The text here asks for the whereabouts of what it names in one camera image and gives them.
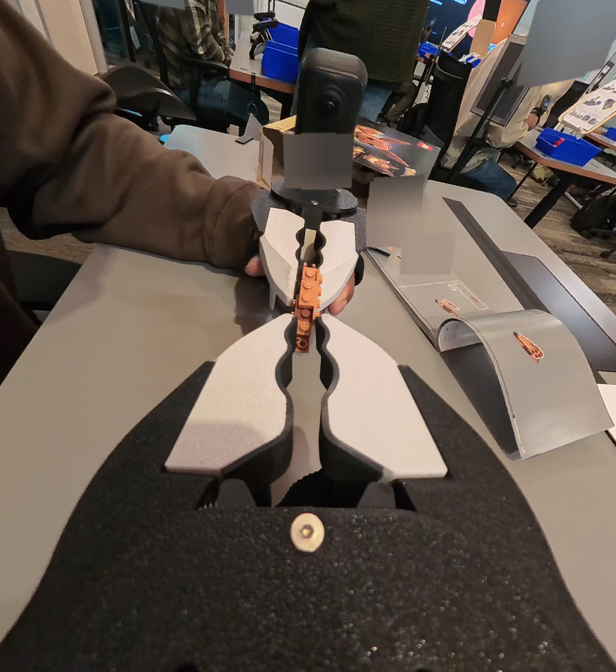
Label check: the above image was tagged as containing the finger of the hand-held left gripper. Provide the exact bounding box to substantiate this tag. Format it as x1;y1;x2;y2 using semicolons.
314;216;360;316
258;207;309;313

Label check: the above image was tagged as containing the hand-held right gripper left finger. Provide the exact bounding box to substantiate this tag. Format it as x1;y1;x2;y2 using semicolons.
166;315;293;478

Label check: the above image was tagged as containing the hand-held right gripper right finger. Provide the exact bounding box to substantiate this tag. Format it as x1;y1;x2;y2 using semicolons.
319;313;448;478

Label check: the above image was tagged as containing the brown brick assembly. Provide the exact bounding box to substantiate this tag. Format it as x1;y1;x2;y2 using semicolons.
292;263;326;355

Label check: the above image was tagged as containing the dark brown small brick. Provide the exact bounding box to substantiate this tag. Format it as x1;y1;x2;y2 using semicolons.
293;311;315;355

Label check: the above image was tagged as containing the brick instruction booklet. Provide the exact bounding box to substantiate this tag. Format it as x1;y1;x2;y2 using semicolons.
366;247;615;460

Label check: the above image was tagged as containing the person's left forearm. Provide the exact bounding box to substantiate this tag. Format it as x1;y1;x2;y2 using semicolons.
0;0;269;274

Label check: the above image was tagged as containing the grey desk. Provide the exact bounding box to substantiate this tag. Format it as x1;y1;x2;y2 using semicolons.
0;124;616;672

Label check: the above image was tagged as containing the person's left hand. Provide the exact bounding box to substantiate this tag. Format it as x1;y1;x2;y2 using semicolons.
243;250;364;318

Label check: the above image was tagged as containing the blue plastic bin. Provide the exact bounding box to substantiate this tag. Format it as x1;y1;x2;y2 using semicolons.
261;21;301;83

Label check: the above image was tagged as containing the brick set box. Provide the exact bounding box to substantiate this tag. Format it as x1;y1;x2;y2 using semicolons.
258;114;442;181

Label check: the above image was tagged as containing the curled grey instruction booklet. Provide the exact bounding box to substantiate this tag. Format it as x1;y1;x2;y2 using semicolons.
443;197;616;376

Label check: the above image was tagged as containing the stack of blue bins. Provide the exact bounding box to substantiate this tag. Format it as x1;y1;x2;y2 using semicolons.
534;128;603;167

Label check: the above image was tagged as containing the wooden office table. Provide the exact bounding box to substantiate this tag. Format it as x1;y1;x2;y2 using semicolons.
508;132;616;229

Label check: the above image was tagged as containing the black backpack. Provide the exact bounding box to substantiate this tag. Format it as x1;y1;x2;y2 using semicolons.
573;189;616;237

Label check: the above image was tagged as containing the white board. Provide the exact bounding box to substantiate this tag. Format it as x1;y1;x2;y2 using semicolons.
562;69;616;132

